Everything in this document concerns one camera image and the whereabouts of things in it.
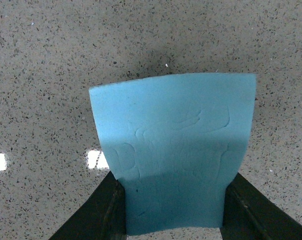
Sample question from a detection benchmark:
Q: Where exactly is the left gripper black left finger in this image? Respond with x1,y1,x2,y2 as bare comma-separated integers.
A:
50,172,127,240

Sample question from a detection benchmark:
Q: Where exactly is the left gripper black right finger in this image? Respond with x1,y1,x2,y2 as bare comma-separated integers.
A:
220,173,302,240

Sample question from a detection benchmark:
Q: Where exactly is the light blue foam cube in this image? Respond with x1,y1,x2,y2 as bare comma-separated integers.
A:
89,73,256,236

